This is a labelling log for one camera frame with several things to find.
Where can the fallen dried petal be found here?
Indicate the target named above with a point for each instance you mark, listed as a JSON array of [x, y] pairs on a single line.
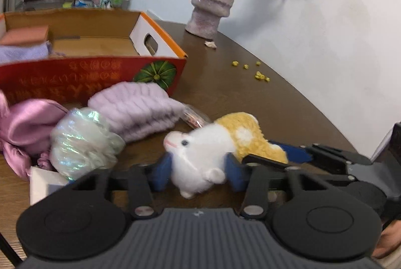
[[210, 44]]

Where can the lilac fluffy cloth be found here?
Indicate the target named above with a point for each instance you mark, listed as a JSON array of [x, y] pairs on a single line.
[[137, 109]]

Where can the clear plastic tube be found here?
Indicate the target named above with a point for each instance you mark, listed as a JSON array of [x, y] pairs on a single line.
[[195, 117]]

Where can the grey ribbed vase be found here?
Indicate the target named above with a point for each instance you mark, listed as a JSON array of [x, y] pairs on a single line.
[[213, 3]]

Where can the iridescent soft ball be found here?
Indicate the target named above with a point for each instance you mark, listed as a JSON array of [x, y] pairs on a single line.
[[83, 143]]

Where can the pink satin cloth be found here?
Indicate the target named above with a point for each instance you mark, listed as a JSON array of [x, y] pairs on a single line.
[[25, 128]]

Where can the purple folded towel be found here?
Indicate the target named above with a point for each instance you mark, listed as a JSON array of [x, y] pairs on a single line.
[[23, 53]]

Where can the red and orange cardboard box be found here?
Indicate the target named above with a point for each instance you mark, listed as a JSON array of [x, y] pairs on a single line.
[[78, 78]]

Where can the white and yellow plush toy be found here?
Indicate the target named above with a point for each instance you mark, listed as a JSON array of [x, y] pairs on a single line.
[[203, 150]]

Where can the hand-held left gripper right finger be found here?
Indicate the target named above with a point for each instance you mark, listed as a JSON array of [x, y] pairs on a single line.
[[234, 175]]

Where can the person's right hand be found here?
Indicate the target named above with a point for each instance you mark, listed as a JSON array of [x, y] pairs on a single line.
[[390, 240]]

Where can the scattered yellow crumbs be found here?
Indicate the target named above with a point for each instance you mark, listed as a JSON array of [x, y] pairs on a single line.
[[260, 75]]

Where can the pink sponge block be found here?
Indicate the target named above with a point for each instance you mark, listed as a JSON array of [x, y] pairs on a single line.
[[25, 34]]

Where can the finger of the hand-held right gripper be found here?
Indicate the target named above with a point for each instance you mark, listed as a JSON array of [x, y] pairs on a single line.
[[269, 162], [296, 153]]

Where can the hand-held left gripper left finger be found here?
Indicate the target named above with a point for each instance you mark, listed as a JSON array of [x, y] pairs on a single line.
[[160, 173]]

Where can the white foam block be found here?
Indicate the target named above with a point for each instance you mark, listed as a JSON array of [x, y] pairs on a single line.
[[44, 184]]

